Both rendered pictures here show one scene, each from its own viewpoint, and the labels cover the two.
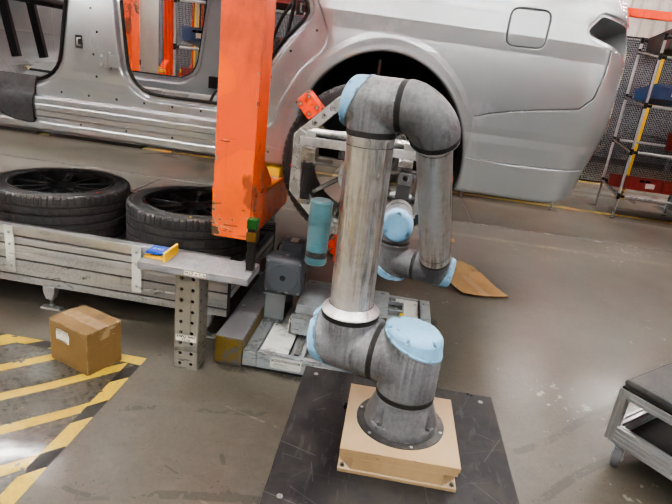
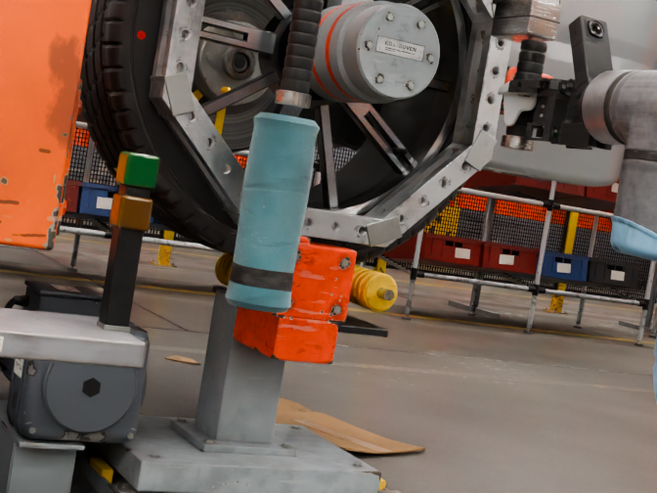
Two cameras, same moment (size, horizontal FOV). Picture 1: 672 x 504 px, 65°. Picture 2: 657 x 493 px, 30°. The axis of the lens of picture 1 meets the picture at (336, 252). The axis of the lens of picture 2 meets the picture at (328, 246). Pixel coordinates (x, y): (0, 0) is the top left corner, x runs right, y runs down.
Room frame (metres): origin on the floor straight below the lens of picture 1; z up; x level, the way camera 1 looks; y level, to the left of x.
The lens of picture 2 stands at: (0.53, 0.89, 0.66)
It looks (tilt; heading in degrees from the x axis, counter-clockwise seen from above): 3 degrees down; 328
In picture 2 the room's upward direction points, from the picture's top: 9 degrees clockwise
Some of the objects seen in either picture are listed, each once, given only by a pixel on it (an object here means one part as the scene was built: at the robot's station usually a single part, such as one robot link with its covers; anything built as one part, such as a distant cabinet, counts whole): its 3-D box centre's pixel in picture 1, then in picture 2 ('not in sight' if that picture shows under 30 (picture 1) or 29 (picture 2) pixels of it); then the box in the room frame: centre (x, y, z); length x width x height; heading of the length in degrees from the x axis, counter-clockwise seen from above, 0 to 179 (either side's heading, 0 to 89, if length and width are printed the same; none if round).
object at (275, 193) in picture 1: (260, 177); not in sight; (2.44, 0.39, 0.69); 0.52 x 0.17 x 0.35; 175
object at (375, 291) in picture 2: not in sight; (345, 281); (2.17, -0.18, 0.51); 0.29 x 0.06 x 0.06; 175
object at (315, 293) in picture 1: (347, 278); (240, 382); (2.25, -0.07, 0.32); 0.40 x 0.30 x 0.28; 85
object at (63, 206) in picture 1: (62, 202); not in sight; (2.65, 1.45, 0.39); 0.66 x 0.66 x 0.24
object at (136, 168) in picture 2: (253, 223); (137, 169); (1.88, 0.32, 0.64); 0.04 x 0.04 x 0.04; 85
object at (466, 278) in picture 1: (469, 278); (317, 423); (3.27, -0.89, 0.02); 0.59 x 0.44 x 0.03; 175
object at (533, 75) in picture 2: not in sight; (526, 92); (1.83, -0.20, 0.83); 0.04 x 0.04 x 0.16
